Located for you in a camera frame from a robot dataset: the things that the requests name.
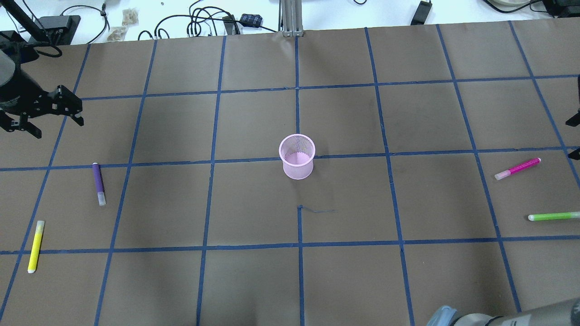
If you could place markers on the pink mesh cup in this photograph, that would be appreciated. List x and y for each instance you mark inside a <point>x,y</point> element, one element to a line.
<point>297,152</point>

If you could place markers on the yellow marker pen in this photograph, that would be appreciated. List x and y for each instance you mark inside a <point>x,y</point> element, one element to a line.
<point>36,247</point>

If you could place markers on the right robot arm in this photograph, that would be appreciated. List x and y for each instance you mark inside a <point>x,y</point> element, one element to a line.
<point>482,259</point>

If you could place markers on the pink marker pen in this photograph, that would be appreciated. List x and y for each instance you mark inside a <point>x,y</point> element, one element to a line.
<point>518,168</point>

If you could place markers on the aluminium frame post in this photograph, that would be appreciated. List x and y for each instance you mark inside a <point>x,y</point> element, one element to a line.
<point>290,18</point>

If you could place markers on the purple marker pen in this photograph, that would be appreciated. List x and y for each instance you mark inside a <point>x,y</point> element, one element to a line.
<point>98,179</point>

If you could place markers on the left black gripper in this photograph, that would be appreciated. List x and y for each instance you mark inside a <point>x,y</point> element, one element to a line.
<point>23,97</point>

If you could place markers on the green marker pen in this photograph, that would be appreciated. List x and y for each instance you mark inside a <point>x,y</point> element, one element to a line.
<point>554,216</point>

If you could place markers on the black power adapter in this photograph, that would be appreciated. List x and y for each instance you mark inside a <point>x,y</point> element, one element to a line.
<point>421,13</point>

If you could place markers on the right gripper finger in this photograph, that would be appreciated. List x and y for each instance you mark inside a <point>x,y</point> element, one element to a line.
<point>574,155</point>
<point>575,119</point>

